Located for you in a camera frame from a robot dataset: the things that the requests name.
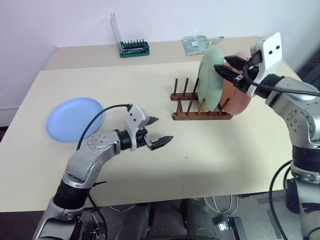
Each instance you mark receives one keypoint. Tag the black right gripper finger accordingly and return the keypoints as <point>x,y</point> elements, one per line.
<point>236,62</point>
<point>225,72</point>

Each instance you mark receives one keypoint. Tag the black floor box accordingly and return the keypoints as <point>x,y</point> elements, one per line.
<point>233,227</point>

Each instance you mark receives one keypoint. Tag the black zip tie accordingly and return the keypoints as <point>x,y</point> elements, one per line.
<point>100,184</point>

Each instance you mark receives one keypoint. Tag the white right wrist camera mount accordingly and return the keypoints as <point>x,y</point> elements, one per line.
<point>271,52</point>

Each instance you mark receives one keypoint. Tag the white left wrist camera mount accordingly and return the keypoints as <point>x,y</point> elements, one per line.
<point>136,117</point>

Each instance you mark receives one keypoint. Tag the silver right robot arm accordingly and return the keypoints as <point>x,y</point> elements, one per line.
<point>300,117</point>

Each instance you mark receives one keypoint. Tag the dark rounded shape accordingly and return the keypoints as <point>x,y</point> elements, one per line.
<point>135,221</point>
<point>198,218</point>

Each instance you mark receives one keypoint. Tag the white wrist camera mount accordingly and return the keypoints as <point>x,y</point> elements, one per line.
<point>271,52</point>
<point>136,117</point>

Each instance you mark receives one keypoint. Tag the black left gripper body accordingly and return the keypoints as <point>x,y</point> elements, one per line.
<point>142,138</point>

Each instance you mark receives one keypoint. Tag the clear plastic bag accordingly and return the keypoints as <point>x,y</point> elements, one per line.
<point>196,46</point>

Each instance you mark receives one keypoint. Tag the green plate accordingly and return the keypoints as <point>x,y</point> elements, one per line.
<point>208,75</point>

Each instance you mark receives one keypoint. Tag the blue plate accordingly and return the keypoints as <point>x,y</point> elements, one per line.
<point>72,120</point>

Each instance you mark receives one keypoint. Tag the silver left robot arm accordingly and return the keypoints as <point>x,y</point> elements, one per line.
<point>85,160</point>

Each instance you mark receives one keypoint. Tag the black ribbed radiator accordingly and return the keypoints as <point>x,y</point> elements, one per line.
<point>312,66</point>

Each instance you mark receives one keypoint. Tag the green screwdriver bit set case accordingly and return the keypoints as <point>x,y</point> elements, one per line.
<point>135,50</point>

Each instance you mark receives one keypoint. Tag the pink plate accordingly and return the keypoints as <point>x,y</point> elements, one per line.
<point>237,102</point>

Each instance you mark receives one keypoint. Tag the wooden dish rack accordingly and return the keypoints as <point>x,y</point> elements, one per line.
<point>200,115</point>

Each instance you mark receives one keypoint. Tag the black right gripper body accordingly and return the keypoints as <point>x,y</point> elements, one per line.
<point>253,72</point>

